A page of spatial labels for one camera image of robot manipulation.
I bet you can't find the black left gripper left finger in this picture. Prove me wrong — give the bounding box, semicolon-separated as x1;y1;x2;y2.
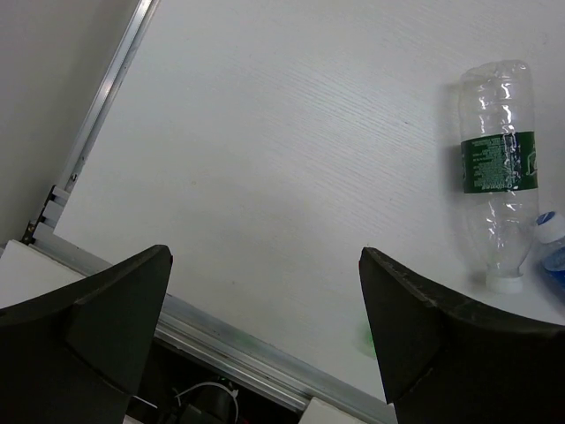
1;245;171;423

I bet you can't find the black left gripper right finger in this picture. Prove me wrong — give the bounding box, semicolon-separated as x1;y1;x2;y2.
358;247;564;423

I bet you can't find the clear bottle blue label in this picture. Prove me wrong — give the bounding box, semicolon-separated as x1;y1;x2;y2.
536;211;564;292

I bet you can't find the clear bottle green label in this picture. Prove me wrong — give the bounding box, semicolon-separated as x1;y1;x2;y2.
458;60;539;294

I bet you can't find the white zip tie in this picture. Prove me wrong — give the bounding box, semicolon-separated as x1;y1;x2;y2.
174;381;239;423

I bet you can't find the aluminium table edge rail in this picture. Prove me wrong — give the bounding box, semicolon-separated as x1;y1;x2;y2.
39;1;395;423

